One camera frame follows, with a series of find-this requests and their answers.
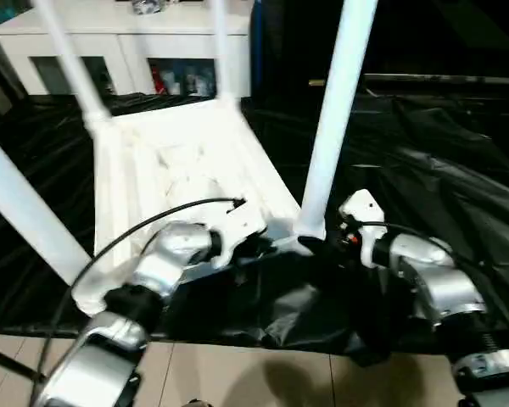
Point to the white plastic table leg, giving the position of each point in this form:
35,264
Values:
335,106
25,203
74,63
222,51

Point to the white plastic table top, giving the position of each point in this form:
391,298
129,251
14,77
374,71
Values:
152,148

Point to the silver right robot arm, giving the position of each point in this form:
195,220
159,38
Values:
441,280

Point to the black mat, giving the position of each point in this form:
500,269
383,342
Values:
428,169

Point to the black rounded object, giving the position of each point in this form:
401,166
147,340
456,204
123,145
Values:
199,403

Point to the dark long bar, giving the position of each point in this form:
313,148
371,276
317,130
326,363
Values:
449,79

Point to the black box with gold label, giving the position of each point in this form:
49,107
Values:
288,42

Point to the white cabinet with glass doors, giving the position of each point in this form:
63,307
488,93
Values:
123,34

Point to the dark crumpled bundle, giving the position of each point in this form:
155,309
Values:
148,5

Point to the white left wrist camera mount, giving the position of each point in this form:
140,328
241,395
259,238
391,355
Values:
237,229

